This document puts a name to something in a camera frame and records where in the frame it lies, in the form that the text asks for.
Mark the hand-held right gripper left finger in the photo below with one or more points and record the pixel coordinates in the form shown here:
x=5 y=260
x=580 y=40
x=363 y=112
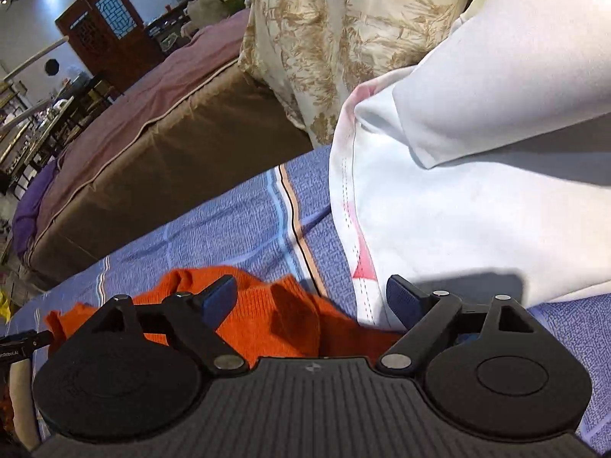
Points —
x=220 y=298

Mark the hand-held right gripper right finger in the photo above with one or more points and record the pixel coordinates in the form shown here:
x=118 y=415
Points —
x=405 y=300

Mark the orange knitted sweater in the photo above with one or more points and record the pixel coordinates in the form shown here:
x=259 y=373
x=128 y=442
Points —
x=286 y=319

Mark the person's left forearm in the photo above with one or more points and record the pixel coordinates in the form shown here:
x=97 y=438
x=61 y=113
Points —
x=23 y=400

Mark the blue striped bed sheet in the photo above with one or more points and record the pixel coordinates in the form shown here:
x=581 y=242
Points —
x=215 y=229

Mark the white garment with pink print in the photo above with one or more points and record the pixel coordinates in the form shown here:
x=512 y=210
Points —
x=453 y=191

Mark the purple cloth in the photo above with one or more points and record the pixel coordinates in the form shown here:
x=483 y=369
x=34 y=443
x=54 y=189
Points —
x=33 y=205

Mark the brown bed with purple cover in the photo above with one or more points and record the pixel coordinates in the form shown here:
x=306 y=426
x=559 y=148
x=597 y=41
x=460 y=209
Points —
x=191 y=152

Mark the mauve sofa cover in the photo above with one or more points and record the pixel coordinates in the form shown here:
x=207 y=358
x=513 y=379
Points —
x=143 y=100

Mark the tall black display shelf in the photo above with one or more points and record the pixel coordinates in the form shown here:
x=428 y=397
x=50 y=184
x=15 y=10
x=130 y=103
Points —
x=43 y=124

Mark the side table with appliances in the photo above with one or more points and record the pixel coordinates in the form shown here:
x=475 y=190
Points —
x=167 y=28

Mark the beige floral cloth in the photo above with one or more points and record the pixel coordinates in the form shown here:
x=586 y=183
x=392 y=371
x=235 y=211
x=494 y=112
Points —
x=334 y=33

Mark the white plush toy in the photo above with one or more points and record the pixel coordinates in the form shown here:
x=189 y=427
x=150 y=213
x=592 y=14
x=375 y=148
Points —
x=205 y=7

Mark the brown wooden lattice door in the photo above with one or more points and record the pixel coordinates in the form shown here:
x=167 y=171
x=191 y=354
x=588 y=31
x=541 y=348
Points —
x=102 y=24

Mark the black octagonal wall plaque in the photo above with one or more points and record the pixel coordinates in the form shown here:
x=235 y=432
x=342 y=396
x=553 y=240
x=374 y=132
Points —
x=50 y=65

